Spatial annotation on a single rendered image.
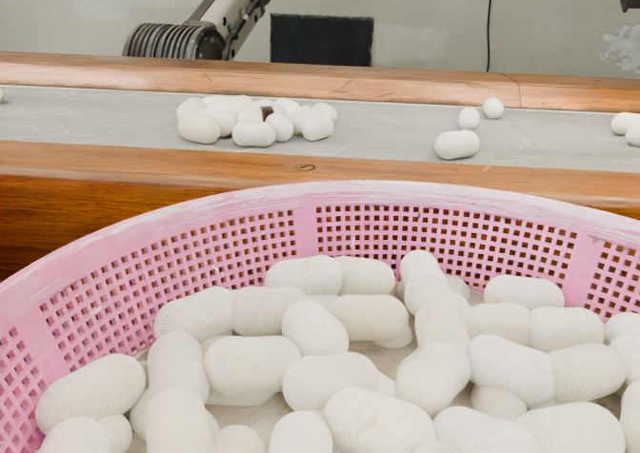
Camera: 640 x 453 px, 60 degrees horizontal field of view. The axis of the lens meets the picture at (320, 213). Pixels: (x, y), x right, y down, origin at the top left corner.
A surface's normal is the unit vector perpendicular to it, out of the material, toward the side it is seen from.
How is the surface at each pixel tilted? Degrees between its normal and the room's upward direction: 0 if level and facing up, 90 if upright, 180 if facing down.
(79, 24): 90
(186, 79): 45
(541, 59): 90
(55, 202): 90
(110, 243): 75
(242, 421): 0
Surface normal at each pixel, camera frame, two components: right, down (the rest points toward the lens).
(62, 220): -0.07, 0.37
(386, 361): 0.04, -0.93
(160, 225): 0.74, 0.01
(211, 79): -0.02, -0.39
